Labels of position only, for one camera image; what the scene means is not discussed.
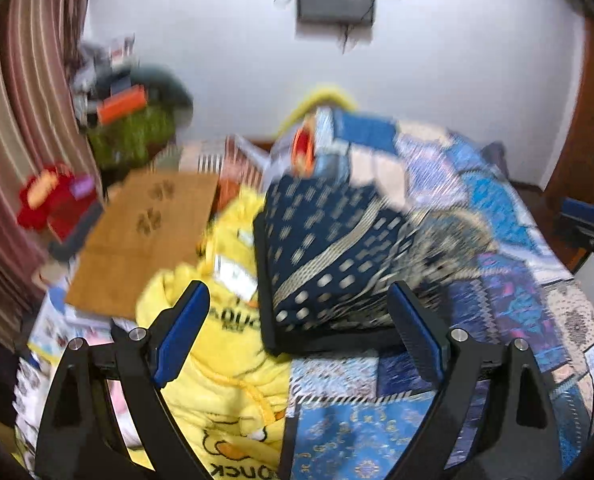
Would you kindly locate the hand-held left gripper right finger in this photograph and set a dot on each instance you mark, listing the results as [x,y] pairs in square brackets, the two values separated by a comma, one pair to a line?
[418,332]

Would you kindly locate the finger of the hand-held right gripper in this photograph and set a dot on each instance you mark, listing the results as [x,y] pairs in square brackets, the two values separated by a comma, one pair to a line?
[574,232]
[581,209]

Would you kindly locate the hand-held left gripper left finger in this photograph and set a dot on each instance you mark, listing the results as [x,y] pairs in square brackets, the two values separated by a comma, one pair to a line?
[182,330]

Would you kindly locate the navy patterned garment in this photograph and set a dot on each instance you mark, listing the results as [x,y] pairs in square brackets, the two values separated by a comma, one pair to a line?
[337,255]

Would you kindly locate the yellow duck print hoodie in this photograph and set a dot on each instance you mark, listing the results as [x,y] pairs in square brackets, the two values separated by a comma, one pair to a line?
[227,360]

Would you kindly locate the blue patchwork quilt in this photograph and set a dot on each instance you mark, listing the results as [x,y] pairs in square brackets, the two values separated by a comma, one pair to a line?
[502,280]

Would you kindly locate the brown paw print board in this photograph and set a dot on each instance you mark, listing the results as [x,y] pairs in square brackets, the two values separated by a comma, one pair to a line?
[147,240]

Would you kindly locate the white printed box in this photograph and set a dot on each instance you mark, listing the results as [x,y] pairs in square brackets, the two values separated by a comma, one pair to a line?
[52,330]

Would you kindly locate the red plush toy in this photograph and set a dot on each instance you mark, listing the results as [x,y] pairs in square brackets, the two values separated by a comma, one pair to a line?
[52,202]

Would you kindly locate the green cloth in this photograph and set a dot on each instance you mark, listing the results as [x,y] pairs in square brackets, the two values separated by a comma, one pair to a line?
[129,135]

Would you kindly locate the orange and white object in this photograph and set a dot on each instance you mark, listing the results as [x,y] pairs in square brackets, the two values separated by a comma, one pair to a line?
[304,152]

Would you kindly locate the orange box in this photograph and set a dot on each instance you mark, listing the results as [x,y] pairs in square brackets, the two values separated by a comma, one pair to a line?
[122,104]

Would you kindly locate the dark green cushion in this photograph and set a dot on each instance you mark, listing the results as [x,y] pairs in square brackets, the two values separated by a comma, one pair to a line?
[164,87]

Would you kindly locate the striped curtain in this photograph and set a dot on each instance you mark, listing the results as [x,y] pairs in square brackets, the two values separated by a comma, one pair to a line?
[22,135]

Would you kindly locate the pile of clutter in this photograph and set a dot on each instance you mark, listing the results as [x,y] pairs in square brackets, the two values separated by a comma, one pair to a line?
[99,67]

